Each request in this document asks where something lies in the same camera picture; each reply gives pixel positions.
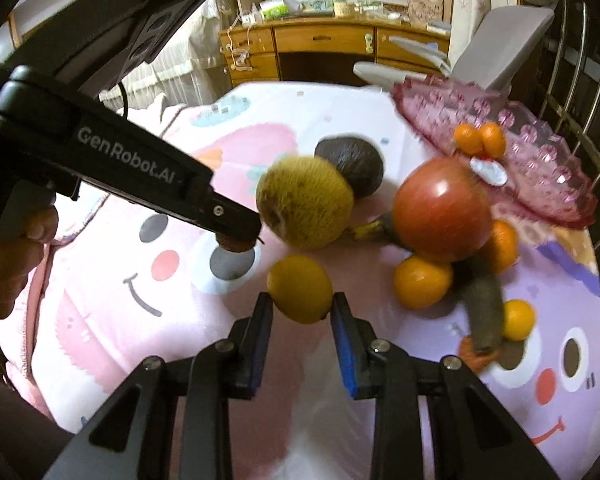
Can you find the red apple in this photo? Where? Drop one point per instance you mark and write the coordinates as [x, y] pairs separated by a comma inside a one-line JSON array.
[[441, 212]]

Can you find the person's left hand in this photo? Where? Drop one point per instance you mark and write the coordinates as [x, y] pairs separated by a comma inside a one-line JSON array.
[[19, 257]]

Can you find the orange tangerine behind apple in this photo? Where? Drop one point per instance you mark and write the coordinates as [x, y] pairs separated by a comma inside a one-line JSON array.
[[501, 249]]

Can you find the yellow pear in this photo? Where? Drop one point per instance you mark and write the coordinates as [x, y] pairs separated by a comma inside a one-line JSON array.
[[304, 201]]

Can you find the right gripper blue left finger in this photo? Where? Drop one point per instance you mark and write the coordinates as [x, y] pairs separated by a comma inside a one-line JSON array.
[[254, 335]]

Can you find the metal window bars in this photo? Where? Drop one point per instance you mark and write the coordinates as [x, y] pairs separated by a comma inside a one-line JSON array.
[[567, 89]]

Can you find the white lace covered furniture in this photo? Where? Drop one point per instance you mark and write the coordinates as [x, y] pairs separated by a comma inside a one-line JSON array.
[[190, 68]]

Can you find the small yellow kumquat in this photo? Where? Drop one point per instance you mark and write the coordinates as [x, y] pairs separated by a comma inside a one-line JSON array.
[[519, 317], [300, 288]]

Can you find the orange tangerine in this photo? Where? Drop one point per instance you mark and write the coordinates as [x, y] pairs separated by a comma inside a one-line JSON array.
[[501, 249], [468, 139], [494, 140], [419, 283]]

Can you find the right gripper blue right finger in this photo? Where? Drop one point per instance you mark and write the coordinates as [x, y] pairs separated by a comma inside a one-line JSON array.
[[352, 338]]

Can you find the pink bed cover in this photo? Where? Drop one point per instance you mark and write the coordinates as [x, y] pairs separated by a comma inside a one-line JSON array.
[[18, 333]]

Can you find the small brown fruit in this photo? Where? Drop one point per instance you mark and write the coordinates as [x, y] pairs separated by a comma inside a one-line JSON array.
[[232, 244]]

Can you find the blackened banana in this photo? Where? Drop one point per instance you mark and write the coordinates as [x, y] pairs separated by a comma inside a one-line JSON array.
[[473, 280]]

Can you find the grey office chair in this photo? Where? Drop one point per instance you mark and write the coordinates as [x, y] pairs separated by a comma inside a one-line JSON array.
[[504, 40]]

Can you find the small red fruit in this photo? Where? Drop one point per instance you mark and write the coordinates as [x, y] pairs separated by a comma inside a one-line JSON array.
[[475, 361]]

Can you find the pink glass fruit bowl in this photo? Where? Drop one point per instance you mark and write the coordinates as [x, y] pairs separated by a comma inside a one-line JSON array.
[[518, 157]]

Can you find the wooden desk with drawers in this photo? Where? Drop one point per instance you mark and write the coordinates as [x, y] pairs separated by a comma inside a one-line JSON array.
[[321, 40]]

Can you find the dark avocado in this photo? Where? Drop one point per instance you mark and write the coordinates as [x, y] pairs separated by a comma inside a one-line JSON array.
[[357, 160]]

